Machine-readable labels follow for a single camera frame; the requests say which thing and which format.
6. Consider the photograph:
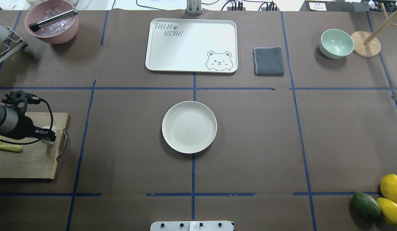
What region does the white bear tray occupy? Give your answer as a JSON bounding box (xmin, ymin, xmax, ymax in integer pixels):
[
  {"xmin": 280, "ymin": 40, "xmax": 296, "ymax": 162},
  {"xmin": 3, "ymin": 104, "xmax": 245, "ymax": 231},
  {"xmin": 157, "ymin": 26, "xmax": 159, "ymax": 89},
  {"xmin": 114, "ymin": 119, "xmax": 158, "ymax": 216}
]
[{"xmin": 145, "ymin": 18, "xmax": 238, "ymax": 73}]

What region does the wooden cutting board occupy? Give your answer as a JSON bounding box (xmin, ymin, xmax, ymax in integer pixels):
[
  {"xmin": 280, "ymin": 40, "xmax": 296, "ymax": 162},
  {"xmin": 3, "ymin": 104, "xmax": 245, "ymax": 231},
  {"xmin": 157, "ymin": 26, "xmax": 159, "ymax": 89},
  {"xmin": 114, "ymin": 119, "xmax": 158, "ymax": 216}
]
[{"xmin": 0, "ymin": 112, "xmax": 69, "ymax": 179}]

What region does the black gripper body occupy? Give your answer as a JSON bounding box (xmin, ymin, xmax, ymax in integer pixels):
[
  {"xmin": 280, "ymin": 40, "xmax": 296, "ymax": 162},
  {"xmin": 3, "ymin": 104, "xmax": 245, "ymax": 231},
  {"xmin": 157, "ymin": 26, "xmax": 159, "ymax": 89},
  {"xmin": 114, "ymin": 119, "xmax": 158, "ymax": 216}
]
[{"xmin": 1, "ymin": 90, "xmax": 54, "ymax": 142}]

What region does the pink bowl with ice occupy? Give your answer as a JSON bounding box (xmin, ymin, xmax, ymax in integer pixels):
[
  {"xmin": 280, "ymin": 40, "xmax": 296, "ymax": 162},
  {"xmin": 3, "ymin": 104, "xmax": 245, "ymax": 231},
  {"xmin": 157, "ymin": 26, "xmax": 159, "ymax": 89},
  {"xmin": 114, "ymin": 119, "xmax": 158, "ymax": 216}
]
[{"xmin": 25, "ymin": 0, "xmax": 79, "ymax": 44}]

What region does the wooden mug tree stand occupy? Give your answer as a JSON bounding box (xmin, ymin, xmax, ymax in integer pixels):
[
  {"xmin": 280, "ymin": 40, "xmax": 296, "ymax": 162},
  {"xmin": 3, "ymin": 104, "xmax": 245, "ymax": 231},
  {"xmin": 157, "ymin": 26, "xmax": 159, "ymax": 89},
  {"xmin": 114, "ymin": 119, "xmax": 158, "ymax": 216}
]
[{"xmin": 351, "ymin": 9, "xmax": 397, "ymax": 58}]

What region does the mint green bowl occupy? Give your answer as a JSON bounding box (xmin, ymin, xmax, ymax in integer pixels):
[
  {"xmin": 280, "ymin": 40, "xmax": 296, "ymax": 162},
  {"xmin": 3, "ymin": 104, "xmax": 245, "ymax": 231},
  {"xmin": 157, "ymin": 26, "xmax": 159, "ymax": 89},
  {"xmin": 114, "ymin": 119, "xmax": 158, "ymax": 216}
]
[{"xmin": 319, "ymin": 29, "xmax": 354, "ymax": 59}]

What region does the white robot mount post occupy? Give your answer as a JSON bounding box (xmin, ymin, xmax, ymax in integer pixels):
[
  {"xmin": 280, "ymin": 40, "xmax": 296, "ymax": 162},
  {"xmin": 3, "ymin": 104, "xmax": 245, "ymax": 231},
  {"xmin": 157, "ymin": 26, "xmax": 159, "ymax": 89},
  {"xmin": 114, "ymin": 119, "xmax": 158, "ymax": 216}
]
[{"xmin": 150, "ymin": 220, "xmax": 235, "ymax": 231}]

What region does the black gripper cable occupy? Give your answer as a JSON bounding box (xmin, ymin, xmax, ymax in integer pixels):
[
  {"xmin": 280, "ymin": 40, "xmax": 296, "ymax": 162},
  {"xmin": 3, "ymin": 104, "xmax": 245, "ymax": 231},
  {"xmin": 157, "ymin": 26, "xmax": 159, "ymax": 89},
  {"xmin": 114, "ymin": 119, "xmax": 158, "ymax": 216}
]
[{"xmin": 0, "ymin": 96, "xmax": 55, "ymax": 145}]

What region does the metal black-tipped tool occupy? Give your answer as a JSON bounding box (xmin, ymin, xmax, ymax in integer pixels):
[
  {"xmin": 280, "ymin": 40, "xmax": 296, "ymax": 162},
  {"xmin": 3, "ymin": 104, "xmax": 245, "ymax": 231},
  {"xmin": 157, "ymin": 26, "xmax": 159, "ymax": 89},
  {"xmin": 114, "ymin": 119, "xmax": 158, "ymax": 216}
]
[{"xmin": 29, "ymin": 8, "xmax": 79, "ymax": 32}]

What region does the grey folded cloth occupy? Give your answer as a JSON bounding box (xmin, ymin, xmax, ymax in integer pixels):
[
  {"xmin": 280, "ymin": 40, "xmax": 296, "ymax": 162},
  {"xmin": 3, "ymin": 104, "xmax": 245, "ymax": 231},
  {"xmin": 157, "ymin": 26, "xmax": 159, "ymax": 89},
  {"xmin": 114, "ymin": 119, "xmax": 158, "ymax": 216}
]
[{"xmin": 253, "ymin": 46, "xmax": 285, "ymax": 76}]

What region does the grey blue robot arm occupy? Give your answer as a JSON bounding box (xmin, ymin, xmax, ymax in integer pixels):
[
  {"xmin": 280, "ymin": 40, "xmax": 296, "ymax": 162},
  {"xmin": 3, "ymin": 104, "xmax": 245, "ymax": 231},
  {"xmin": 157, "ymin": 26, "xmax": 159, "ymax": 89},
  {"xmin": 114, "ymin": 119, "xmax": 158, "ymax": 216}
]
[{"xmin": 0, "ymin": 90, "xmax": 56, "ymax": 145}]

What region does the clear acrylic cup rack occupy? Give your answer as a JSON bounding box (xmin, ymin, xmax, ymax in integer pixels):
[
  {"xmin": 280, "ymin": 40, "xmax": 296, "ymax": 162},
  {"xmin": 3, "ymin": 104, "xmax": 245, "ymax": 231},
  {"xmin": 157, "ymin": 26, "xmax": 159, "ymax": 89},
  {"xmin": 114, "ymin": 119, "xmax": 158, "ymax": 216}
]
[{"xmin": 0, "ymin": 26, "xmax": 28, "ymax": 63}]

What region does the aluminium frame post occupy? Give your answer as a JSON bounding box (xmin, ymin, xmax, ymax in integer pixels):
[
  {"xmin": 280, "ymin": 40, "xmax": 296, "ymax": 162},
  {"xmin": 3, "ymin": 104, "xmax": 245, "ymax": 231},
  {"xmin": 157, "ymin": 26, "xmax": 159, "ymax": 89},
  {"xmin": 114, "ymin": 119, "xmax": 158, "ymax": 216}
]
[{"xmin": 186, "ymin": 0, "xmax": 202, "ymax": 15}]

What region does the beige round plate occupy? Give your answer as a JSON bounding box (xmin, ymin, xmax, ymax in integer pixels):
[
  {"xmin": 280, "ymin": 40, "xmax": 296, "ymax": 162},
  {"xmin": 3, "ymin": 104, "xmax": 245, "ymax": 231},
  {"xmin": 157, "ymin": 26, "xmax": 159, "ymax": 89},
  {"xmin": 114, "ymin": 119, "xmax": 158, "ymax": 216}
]
[{"xmin": 161, "ymin": 101, "xmax": 218, "ymax": 154}]

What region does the green avocado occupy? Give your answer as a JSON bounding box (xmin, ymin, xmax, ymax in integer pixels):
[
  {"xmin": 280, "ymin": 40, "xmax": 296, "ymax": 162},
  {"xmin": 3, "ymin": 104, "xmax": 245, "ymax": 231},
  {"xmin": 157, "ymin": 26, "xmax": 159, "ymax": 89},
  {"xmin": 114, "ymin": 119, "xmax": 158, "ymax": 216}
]
[{"xmin": 351, "ymin": 192, "xmax": 381, "ymax": 220}]

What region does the white steamed bun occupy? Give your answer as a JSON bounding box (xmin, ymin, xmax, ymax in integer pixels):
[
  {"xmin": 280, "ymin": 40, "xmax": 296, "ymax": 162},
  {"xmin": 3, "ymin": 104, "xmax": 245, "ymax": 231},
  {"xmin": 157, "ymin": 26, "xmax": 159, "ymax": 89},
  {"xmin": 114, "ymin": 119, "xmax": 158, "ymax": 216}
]
[{"xmin": 41, "ymin": 126, "xmax": 57, "ymax": 146}]

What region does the yellow lemon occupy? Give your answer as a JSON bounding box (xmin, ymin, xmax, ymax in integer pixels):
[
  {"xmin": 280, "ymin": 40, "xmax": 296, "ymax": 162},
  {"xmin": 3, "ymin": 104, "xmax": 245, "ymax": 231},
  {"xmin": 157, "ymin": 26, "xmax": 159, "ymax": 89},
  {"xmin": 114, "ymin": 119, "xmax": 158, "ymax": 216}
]
[
  {"xmin": 379, "ymin": 174, "xmax": 397, "ymax": 204},
  {"xmin": 376, "ymin": 197, "xmax": 397, "ymax": 227}
]

